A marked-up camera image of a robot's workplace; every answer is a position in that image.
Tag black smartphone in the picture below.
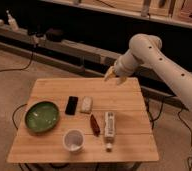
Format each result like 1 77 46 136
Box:
65 96 78 115

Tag white cup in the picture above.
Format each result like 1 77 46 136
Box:
63 129 84 153

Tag white spray bottle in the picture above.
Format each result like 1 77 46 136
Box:
6 11 19 31

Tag dark round object on ledge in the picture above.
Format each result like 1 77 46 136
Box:
45 28 64 42

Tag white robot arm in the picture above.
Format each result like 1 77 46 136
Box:
104 34 192 113

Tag black cable right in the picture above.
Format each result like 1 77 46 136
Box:
145 98 192 171

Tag green bowl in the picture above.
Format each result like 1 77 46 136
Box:
25 101 60 133

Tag white tube bottle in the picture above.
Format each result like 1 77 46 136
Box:
104 112 115 151

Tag white sponge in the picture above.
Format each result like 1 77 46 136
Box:
80 97 93 114

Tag black cable on floor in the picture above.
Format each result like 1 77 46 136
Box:
0 46 35 75

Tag dark red pepper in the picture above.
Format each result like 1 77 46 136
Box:
90 115 100 136

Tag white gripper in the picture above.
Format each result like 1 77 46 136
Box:
104 52 139 85

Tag wooden table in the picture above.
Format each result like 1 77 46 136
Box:
7 78 159 163

